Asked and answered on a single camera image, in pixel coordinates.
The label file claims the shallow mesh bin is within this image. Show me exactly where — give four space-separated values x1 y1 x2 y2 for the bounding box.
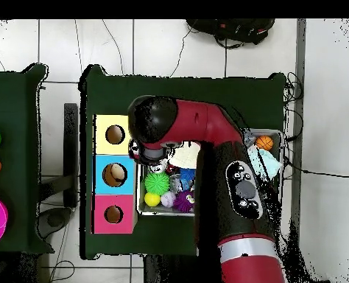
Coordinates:
136 127 284 217

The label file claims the wooden box with three holes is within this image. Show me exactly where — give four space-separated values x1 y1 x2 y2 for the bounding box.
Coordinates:
91 113 138 235

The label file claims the cream yellow cloth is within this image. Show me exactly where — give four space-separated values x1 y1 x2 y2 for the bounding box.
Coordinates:
168 141 201 170

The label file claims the crushed silver can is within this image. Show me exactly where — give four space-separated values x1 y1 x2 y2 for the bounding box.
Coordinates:
149 160 168 174

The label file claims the green spiky ball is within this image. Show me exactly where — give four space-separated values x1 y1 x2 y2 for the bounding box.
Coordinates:
144 171 171 196

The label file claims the white baseball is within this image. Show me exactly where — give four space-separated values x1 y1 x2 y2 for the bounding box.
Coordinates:
160 190 177 209

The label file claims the purple spiky toy with eyes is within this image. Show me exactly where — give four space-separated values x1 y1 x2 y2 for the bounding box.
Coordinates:
172 189 196 214

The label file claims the yellow ball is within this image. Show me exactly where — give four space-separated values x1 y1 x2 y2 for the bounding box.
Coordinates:
144 192 161 208

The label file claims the dark green tablecloth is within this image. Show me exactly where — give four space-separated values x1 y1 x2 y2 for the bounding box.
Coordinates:
0 63 55 255
79 63 287 260

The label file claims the small orange basketball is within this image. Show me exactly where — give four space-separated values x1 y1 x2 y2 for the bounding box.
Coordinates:
255 134 275 152

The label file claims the mint green cloth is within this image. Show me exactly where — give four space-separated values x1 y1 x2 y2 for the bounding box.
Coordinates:
247 145 282 179

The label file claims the black stand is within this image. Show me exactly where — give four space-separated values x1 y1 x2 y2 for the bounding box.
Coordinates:
37 102 80 240

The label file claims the black backpack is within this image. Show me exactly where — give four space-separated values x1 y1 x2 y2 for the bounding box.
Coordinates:
186 18 276 49

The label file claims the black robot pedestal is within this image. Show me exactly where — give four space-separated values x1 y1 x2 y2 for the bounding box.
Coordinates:
143 254 222 283

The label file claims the black floor cable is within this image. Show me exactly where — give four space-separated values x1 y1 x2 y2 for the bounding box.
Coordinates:
283 157 349 180

